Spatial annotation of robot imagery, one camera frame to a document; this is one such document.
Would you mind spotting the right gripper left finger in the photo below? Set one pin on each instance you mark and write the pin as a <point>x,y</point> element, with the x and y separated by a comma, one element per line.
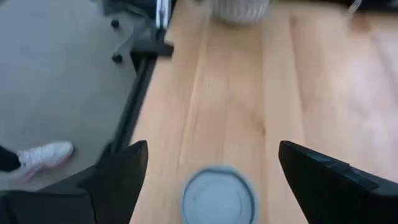
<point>118,193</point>

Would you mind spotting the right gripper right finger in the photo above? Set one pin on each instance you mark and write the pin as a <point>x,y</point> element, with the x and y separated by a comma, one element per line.
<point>335,193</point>

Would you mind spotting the person's white shoe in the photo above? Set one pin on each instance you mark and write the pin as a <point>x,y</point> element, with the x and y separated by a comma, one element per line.
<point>46,155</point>

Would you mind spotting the tomato can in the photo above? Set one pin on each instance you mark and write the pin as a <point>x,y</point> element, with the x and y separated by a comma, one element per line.
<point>217,199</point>

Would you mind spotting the grey office chair base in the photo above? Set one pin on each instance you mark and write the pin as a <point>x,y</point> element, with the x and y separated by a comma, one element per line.
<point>133,39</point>

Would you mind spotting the green dotted can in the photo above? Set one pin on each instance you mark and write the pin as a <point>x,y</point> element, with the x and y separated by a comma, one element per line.
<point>239,11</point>

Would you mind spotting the shiny metal post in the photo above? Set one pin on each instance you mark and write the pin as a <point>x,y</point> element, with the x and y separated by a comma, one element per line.
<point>161,14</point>

